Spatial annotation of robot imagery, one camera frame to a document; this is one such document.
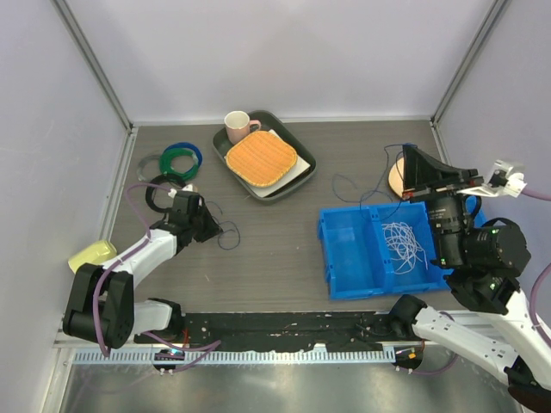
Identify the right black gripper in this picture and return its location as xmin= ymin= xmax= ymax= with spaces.
xmin=398 ymin=143 xmax=479 ymax=263

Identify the white thin cable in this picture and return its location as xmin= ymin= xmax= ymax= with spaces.
xmin=381 ymin=221 xmax=430 ymax=275

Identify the blue thin cable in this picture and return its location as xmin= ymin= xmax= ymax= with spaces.
xmin=206 ymin=142 xmax=414 ymax=251

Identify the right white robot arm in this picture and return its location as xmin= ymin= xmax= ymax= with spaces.
xmin=388 ymin=145 xmax=550 ymax=412

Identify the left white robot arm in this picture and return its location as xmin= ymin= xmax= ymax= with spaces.
xmin=62 ymin=185 xmax=221 ymax=354

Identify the beige painted plate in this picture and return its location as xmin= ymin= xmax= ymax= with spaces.
xmin=387 ymin=157 xmax=404 ymax=199

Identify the blue plastic bin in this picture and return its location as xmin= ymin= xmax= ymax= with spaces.
xmin=317 ymin=195 xmax=490 ymax=301

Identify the orange woven mat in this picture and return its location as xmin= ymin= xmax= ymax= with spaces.
xmin=226 ymin=131 xmax=298 ymax=188

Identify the yellow-green paper cup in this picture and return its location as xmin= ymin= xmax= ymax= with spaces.
xmin=68 ymin=239 xmax=117 ymax=274

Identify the pink ceramic mug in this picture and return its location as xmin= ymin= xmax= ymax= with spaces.
xmin=224 ymin=111 xmax=262 ymax=145

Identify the dark grey tray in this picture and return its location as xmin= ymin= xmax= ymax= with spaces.
xmin=231 ymin=110 xmax=317 ymax=205

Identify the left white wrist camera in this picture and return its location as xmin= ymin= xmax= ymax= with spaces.
xmin=168 ymin=184 xmax=198 ymax=199

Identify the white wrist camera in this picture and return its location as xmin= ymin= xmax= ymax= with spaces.
xmin=168 ymin=184 xmax=198 ymax=199
xmin=459 ymin=159 xmax=526 ymax=198

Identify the black coiled cable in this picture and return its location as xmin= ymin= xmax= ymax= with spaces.
xmin=145 ymin=174 xmax=190 ymax=214

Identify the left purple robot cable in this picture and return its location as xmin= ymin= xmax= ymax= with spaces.
xmin=92 ymin=183 xmax=182 ymax=357

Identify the grey coiled cable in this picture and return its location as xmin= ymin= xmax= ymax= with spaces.
xmin=137 ymin=154 xmax=164 ymax=182

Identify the blue coiled cable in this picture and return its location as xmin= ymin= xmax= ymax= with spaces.
xmin=163 ymin=139 xmax=203 ymax=173

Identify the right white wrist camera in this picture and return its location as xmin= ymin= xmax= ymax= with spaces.
xmin=459 ymin=159 xmax=526 ymax=198

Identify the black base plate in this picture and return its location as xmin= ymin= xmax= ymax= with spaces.
xmin=156 ymin=311 xmax=420 ymax=353

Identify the grey slotted cable duct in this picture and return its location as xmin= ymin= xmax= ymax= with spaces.
xmin=72 ymin=347 xmax=395 ymax=365

